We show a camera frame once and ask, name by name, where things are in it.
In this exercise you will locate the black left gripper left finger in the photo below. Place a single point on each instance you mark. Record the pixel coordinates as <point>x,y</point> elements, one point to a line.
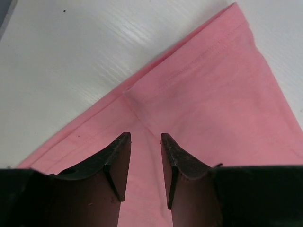
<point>88,194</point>

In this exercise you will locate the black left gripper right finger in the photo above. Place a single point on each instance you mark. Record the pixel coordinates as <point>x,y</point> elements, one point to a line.
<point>199,195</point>

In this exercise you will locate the pink t-shirt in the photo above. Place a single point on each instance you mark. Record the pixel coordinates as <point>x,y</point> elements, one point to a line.
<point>213,92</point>

